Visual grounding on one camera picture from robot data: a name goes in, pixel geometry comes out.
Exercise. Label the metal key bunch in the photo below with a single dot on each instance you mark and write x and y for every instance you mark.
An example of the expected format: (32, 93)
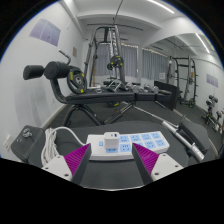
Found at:
(25, 134)

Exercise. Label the white ceiling light strip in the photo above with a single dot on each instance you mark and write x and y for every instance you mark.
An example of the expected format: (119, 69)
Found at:
(161, 6)
(202, 42)

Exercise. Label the purple wall poster pair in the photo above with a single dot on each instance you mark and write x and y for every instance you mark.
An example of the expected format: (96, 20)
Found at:
(212, 80)

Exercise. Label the black upright board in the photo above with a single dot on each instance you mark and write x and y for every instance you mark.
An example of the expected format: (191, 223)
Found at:
(166, 91)

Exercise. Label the black dumbbell rack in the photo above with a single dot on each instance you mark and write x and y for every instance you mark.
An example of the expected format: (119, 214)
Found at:
(211, 111)

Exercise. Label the black weight bench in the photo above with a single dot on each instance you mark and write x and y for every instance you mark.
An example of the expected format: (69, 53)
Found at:
(100, 96)

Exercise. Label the grey smith machine rack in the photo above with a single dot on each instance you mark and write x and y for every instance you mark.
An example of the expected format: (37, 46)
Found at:
(117, 40)

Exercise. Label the white paper sign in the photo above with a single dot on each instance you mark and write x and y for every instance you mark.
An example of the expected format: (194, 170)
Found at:
(162, 76)

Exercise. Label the black power rack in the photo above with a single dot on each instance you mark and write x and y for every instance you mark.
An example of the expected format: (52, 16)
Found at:
(189, 73)

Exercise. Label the black weight plate yellow marks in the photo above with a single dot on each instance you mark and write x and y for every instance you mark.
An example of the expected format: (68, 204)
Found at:
(116, 60)
(76, 87)

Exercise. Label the silver barbell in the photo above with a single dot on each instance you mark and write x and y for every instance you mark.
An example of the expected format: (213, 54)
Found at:
(181, 138)

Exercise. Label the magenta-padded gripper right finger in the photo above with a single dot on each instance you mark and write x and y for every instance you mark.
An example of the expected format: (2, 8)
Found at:
(166, 166)

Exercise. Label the small brown wall sign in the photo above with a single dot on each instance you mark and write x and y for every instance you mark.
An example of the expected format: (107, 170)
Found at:
(75, 52)

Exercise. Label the white power strip blue sockets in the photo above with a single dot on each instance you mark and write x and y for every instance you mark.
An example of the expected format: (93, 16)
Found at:
(146, 141)

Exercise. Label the white charger block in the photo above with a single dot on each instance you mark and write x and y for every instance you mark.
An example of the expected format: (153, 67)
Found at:
(111, 141)

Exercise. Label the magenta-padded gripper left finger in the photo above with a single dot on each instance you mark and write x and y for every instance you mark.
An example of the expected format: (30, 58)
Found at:
(56, 166)

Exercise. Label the silver dumbbell group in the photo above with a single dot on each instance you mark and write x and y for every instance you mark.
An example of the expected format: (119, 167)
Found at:
(145, 88)

